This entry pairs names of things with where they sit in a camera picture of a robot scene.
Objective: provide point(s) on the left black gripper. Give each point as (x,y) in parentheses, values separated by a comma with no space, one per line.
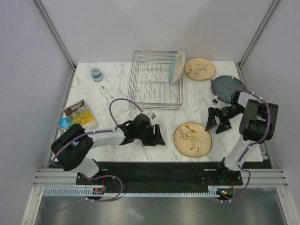
(153,139)

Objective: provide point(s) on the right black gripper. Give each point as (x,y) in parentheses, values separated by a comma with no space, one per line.
(211,122)

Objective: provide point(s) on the cream plate with yellow bird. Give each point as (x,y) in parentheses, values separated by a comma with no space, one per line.
(192,140)

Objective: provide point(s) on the blue and cream plate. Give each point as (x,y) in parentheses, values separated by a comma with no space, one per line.
(177,67)

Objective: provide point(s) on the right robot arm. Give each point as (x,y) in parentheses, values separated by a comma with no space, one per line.
(256,126)

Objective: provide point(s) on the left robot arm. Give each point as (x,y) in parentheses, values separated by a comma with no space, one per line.
(72,147)

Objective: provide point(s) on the dark teal plate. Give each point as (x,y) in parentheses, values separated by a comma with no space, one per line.
(224,86)

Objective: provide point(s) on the cream plate with blue bird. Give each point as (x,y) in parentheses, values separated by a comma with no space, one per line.
(199,69)

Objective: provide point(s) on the white pen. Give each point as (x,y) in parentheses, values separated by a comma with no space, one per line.
(107,92)

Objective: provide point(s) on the brown and yellow book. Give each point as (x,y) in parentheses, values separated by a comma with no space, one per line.
(79,113)

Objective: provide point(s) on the small blue-lidded jar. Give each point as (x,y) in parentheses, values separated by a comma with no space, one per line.
(96,74)

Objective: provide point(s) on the blue paperback book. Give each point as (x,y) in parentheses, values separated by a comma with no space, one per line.
(64,125)

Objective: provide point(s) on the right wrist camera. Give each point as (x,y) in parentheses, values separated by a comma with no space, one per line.
(216,102)

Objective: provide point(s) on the metal wire dish rack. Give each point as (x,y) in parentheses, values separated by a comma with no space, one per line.
(149,85)

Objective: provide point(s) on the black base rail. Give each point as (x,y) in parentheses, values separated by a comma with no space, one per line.
(162,178)

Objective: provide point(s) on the white cable duct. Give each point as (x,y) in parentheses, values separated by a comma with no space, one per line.
(73,191)

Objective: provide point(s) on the aluminium frame profile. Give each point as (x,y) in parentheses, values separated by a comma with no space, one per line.
(45,16)

